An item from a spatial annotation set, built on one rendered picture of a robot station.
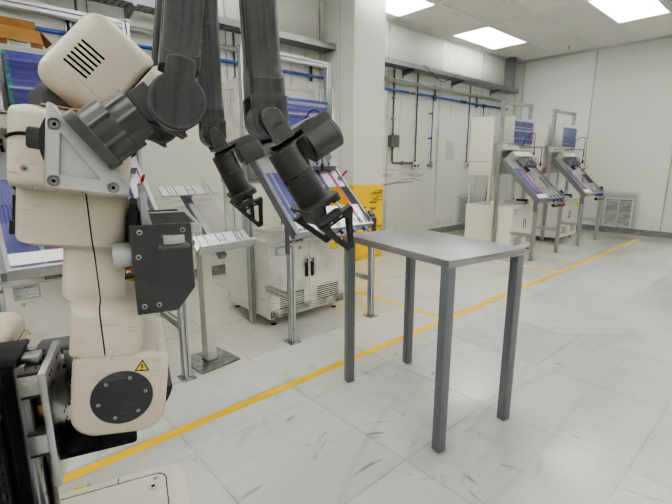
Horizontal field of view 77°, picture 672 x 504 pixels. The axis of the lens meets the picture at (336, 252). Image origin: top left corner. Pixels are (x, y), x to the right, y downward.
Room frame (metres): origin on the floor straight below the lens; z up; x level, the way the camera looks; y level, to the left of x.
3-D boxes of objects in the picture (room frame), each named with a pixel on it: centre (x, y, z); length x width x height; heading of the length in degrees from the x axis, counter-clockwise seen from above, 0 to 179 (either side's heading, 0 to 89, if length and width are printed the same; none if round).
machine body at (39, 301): (2.33, 1.49, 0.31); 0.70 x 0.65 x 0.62; 132
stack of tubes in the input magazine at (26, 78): (2.28, 1.37, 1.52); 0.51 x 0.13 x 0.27; 132
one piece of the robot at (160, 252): (0.85, 0.37, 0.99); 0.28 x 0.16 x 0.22; 25
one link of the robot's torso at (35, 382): (0.85, 0.51, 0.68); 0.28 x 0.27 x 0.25; 25
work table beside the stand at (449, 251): (1.92, -0.42, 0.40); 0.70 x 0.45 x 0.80; 32
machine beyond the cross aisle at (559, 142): (6.63, -3.32, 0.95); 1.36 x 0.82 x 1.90; 42
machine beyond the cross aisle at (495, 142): (5.67, -2.23, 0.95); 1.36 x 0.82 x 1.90; 42
